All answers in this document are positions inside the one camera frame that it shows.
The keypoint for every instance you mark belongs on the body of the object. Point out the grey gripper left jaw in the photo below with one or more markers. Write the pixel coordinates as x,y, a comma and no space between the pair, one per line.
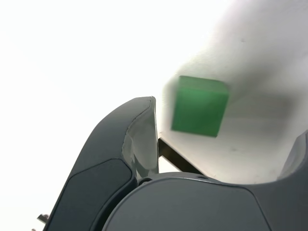
101,154

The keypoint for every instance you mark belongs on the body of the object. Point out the green cube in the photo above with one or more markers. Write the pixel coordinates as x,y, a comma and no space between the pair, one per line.
199,108

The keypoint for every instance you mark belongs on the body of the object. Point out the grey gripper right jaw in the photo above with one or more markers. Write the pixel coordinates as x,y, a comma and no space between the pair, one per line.
192,204

